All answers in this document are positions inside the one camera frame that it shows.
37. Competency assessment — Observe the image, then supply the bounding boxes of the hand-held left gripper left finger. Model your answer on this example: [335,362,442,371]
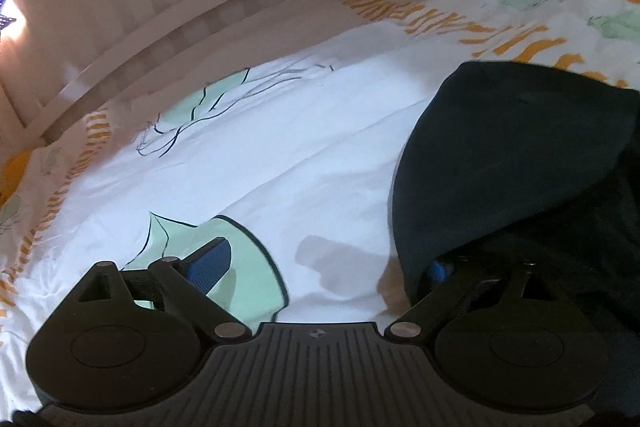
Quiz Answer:
[56,238,254,344]

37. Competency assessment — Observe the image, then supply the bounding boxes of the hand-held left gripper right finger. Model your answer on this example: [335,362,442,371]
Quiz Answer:
[383,257,571,344]

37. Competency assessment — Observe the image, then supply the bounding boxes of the black zip hoodie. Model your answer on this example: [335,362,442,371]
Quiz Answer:
[387,61,640,427]

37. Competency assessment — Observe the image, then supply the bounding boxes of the white leaf printed duvet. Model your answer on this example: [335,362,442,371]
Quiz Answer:
[0,0,640,413]

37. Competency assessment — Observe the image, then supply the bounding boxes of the blue star decoration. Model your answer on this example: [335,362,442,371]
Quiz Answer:
[0,0,26,44]

